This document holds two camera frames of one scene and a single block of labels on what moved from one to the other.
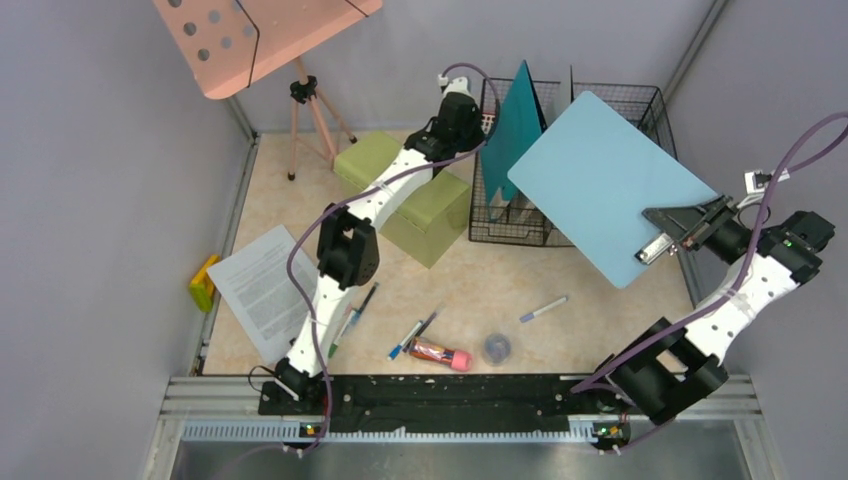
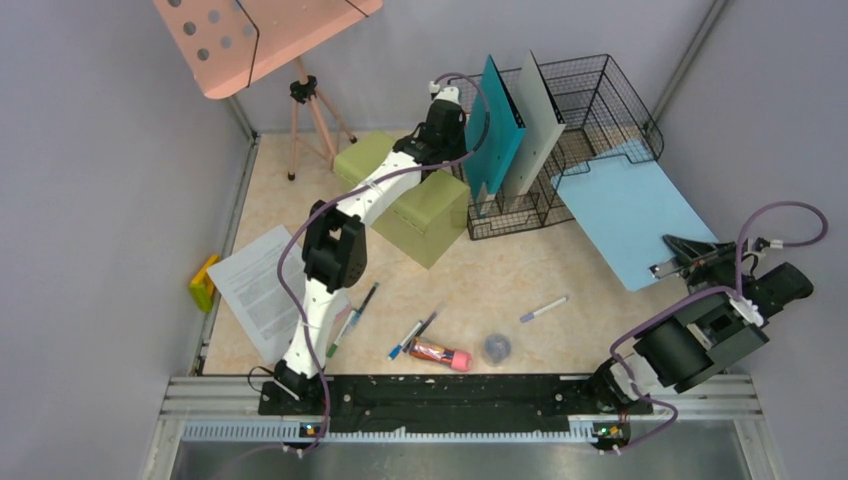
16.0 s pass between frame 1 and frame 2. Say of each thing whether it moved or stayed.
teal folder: moved
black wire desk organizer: moved
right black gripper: moved
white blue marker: stayed
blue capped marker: stayed
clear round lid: stayed
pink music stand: stayed
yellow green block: stayed
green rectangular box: stayed
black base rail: stayed
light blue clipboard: moved
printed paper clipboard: stayed
